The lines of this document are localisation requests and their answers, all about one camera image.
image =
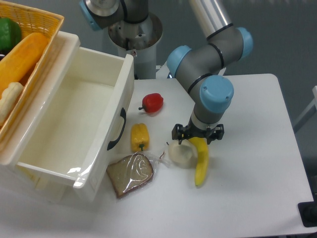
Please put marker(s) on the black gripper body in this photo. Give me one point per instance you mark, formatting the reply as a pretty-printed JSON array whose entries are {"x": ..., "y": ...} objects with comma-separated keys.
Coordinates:
[{"x": 192, "y": 131}]

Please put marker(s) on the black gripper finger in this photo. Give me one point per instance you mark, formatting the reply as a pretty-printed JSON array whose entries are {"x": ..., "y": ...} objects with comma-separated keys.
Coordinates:
[
  {"x": 216, "y": 133},
  {"x": 177, "y": 133}
]

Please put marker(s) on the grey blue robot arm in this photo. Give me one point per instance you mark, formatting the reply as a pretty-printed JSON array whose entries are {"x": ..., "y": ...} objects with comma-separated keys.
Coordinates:
[{"x": 196, "y": 70}]

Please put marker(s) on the yellow banana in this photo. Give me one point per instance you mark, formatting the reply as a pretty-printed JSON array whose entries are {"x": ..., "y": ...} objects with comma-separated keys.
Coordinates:
[{"x": 202, "y": 160}]

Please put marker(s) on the red bell pepper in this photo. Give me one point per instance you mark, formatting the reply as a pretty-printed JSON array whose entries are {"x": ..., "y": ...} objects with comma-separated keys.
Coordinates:
[{"x": 152, "y": 103}]

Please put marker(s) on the yellow bell pepper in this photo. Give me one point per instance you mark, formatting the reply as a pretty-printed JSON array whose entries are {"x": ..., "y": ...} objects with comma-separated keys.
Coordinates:
[{"x": 139, "y": 137}]

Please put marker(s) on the bread slice in plastic bag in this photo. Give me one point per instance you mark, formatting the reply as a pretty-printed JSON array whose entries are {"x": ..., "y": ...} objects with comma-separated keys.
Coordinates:
[{"x": 134, "y": 172}]

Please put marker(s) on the white plastic drawer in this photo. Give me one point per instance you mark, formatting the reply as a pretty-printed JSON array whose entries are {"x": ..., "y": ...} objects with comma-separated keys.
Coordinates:
[{"x": 75, "y": 139}]

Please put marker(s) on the black device at edge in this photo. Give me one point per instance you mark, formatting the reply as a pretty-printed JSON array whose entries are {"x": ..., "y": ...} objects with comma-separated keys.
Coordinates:
[{"x": 308, "y": 213}]

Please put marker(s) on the white drawer cabinet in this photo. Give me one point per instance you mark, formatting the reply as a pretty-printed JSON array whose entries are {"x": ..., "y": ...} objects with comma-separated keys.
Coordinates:
[{"x": 20, "y": 126}]

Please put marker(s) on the pale bread roll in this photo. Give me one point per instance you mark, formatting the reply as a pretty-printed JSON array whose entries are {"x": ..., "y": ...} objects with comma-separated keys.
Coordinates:
[{"x": 8, "y": 99}]

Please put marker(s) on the orange baguette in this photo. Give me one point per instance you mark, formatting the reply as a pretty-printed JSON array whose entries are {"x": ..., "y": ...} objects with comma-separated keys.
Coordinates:
[{"x": 21, "y": 59}]

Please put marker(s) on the yellow wicker basket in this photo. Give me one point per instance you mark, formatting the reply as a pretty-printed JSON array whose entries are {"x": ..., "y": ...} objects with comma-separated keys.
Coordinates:
[{"x": 30, "y": 32}]

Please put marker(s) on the green bell pepper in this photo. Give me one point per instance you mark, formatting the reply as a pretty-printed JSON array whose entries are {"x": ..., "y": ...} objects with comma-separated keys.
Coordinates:
[{"x": 10, "y": 34}]

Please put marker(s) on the white mounting bracket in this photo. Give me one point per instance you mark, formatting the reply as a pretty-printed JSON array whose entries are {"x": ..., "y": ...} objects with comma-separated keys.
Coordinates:
[{"x": 163, "y": 72}]

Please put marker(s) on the white frame at right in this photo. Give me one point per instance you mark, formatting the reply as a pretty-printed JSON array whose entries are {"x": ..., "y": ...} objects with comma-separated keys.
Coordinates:
[{"x": 307, "y": 113}]

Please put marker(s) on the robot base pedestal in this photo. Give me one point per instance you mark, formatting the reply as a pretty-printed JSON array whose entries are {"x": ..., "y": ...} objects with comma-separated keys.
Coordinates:
[{"x": 140, "y": 41}]

